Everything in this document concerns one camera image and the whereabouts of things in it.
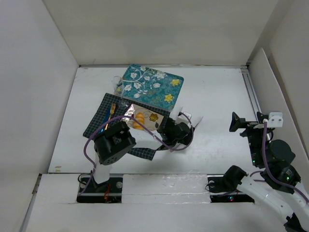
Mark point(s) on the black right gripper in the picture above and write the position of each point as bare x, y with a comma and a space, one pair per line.
249, 123

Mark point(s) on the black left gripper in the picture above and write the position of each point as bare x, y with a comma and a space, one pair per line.
168, 127

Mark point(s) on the yellow bread roll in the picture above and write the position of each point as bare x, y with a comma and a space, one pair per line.
140, 121

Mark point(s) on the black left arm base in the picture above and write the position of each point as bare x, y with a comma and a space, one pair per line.
107, 192

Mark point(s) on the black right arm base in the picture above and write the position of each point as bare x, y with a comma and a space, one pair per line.
221, 193

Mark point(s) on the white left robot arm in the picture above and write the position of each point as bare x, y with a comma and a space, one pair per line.
112, 144

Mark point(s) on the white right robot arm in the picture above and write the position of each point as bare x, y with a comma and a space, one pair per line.
274, 158

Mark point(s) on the square floral plate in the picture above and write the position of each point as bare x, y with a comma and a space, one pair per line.
153, 117

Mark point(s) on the teal floral tray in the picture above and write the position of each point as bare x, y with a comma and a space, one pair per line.
152, 87

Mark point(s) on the gold fork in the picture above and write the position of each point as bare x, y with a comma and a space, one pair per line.
112, 110

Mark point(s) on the dark checked placemat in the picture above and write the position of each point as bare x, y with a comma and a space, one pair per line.
98, 118

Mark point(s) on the blue knife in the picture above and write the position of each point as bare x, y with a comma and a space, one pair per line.
106, 119

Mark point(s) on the clear drinking glass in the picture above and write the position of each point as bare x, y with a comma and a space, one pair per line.
119, 89

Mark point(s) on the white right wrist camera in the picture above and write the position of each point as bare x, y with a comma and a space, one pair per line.
275, 120

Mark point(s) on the aluminium frame rail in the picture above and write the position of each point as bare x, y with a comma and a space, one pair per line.
250, 90

